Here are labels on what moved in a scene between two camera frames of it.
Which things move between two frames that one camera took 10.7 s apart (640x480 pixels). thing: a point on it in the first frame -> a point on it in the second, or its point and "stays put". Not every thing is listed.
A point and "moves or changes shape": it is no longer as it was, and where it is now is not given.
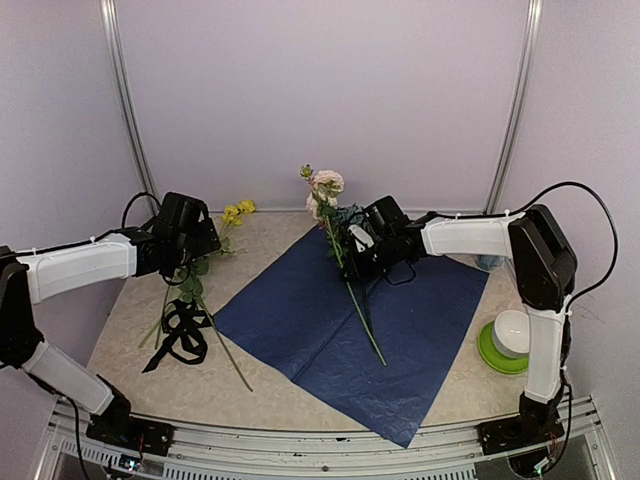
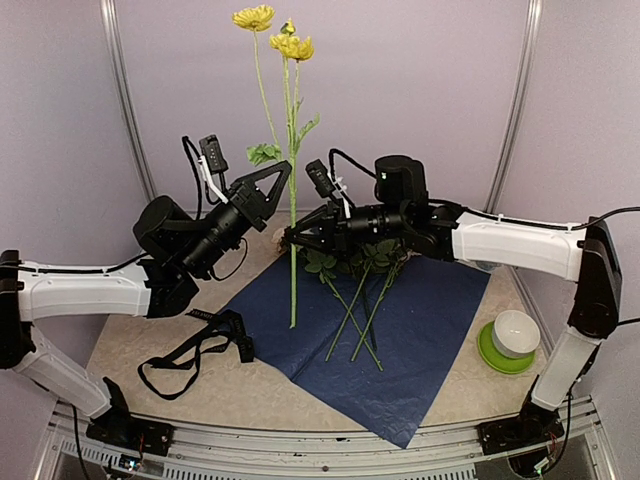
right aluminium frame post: (519, 106) stays put
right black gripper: (360, 273) -> (328, 237)
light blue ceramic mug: (490, 262) stays put
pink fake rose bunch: (322, 204) -> (378, 255)
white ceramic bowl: (511, 333) stays put
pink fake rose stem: (191, 287) -> (319, 263)
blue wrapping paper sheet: (375, 346) stays put
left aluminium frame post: (110, 18) stays put
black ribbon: (185, 343) -> (227, 327)
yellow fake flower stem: (234, 216) moves or changes shape
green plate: (494, 357) stays put
